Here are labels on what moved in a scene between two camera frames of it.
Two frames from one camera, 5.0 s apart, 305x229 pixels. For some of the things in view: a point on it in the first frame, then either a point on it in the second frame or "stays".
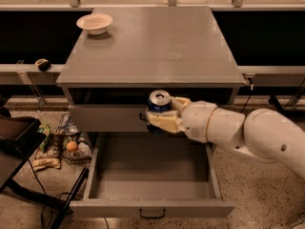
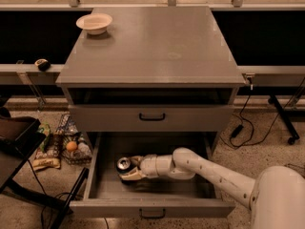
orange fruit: (71, 146) stays
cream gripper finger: (179, 103) -> (136, 159)
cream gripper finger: (168, 120) -> (134, 175)
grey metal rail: (14, 73) stays
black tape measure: (43, 65) stays
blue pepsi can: (159, 100) -> (123, 165)
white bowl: (96, 24) stays
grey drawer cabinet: (124, 53) stays
